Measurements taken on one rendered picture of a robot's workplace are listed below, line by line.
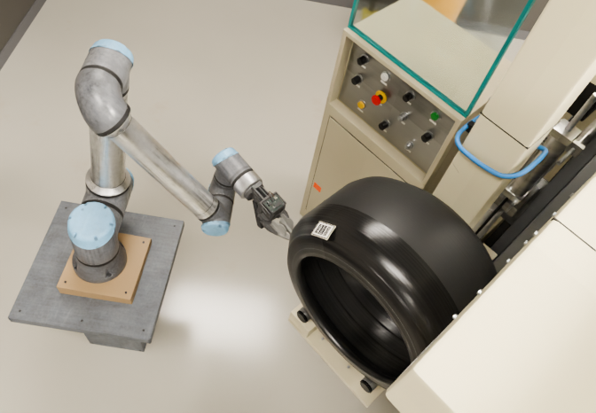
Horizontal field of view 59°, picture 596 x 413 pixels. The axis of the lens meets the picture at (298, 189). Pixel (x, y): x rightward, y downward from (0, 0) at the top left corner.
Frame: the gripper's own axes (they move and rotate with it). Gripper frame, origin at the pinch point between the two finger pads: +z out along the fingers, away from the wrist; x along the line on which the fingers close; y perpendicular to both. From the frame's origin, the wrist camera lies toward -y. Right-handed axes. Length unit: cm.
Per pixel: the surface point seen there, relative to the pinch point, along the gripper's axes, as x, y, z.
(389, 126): 65, -5, -13
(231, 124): 71, -114, -104
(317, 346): -10.6, -17.0, 30.3
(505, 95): 25, 75, 18
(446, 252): 4, 50, 34
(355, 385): -10, -15, 47
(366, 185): 7.8, 39.8, 9.0
